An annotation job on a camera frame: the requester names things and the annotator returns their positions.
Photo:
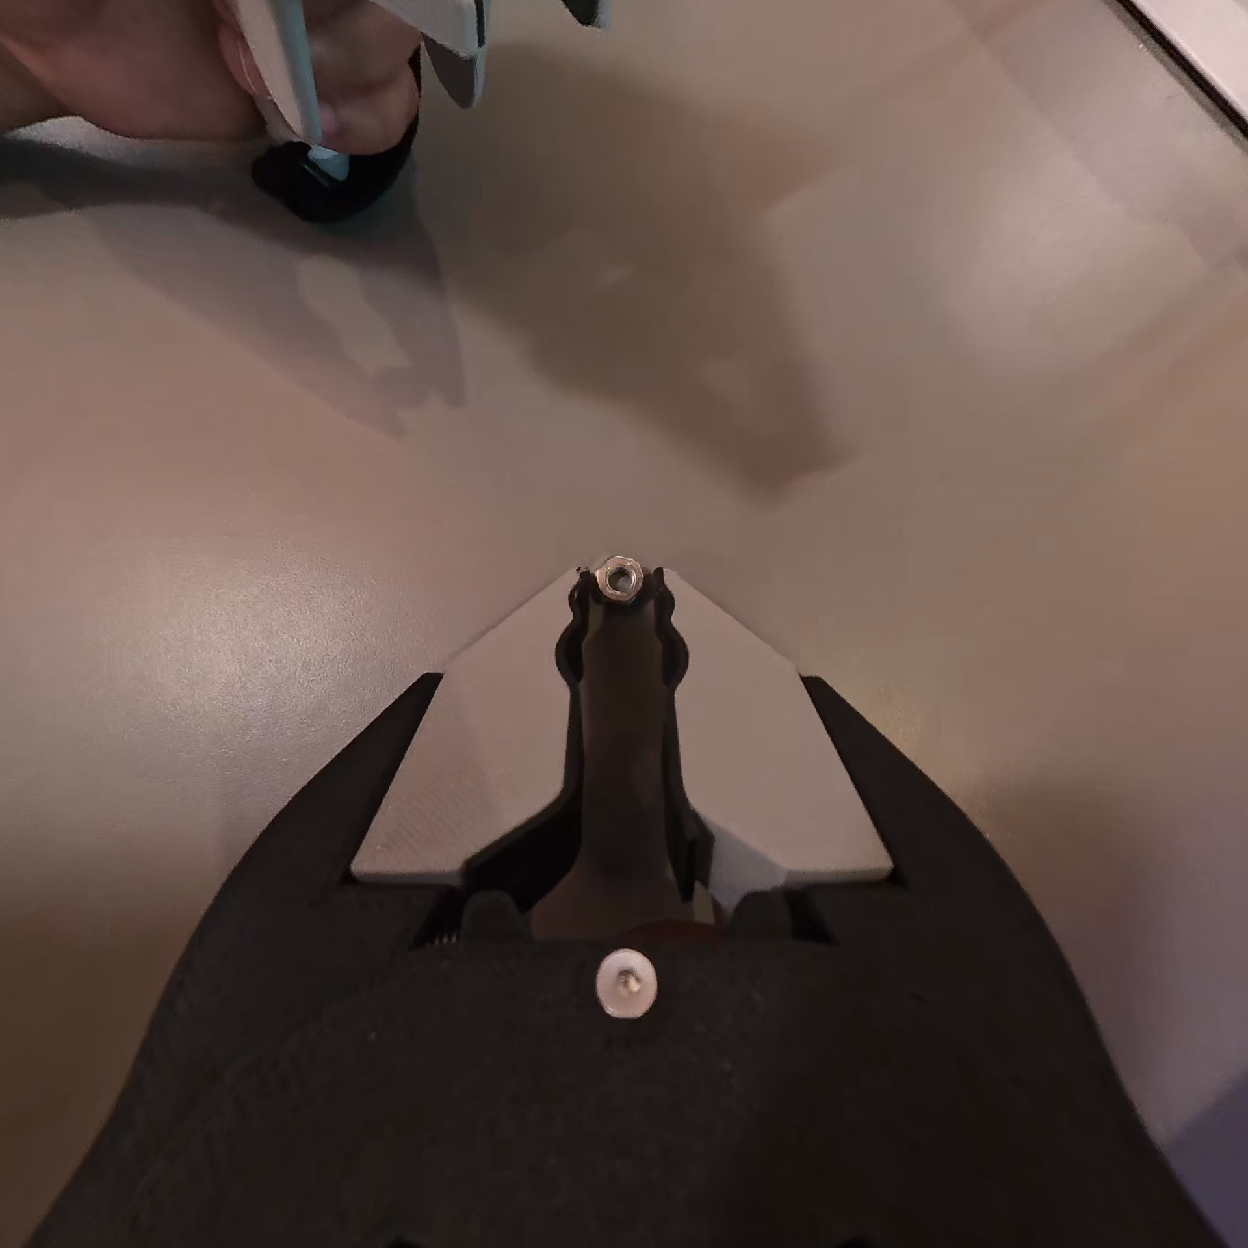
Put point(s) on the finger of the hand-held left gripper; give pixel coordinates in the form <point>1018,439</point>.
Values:
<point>453,49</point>
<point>588,12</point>

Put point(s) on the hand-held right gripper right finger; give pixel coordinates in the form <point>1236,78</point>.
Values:
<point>780,771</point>

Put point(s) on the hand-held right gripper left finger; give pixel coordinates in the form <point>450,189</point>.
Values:
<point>471,771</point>

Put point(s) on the medium steel hex nut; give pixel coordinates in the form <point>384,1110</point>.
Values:
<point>606,575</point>

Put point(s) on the person's left hand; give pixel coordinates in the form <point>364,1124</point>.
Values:
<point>117,58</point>

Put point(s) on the white document stand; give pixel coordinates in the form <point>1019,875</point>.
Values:
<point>1208,40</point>

